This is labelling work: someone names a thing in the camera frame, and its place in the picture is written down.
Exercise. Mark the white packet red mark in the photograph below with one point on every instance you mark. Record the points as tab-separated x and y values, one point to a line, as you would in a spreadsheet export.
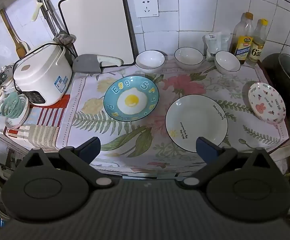
213	45

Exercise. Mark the floral tablecloth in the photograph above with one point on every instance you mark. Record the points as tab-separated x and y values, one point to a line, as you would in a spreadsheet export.
145	130

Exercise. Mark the small pot glass lid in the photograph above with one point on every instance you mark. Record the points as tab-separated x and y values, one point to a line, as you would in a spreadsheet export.
3	77

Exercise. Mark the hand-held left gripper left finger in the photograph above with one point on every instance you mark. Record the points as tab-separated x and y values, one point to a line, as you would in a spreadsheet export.
91	148

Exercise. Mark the red striped cloth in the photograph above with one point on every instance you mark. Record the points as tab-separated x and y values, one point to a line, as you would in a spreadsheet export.
42	127

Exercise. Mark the pink rabbit print plate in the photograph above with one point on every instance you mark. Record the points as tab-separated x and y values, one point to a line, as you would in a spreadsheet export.
266	103

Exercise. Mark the white wall socket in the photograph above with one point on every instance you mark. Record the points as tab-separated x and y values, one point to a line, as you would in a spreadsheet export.
146	6

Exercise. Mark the yellow label cooking wine bottle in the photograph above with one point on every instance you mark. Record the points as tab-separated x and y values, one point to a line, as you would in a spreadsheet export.
244	45

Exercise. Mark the white cutting board dark rim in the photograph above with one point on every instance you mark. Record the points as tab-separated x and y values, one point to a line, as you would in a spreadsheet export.
95	25

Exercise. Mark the green strainer basket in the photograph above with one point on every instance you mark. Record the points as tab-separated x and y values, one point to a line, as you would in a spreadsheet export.
11	103

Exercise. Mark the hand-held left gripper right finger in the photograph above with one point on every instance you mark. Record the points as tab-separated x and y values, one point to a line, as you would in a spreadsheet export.
206	150

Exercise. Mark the blue fried egg print plate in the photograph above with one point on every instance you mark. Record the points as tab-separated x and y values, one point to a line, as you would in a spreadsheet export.
131	100

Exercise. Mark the metal ladle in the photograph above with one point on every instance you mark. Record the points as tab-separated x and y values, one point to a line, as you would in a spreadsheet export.
48	15

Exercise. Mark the white plate black rim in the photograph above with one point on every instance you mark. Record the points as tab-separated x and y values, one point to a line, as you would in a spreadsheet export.
195	120

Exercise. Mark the clear white vinegar bottle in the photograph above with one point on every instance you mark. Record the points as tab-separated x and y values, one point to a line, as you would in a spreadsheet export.
256	50

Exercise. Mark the wooden spatula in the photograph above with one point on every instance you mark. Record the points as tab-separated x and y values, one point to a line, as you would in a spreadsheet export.
9	27

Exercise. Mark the black wok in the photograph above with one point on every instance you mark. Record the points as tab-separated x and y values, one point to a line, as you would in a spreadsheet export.
270	66

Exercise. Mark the white rice cooker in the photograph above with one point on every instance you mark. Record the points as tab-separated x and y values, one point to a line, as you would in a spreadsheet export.
42	75

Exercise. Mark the white bowl black rim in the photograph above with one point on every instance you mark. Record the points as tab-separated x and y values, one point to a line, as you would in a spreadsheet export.
150	60
188	56
227	61

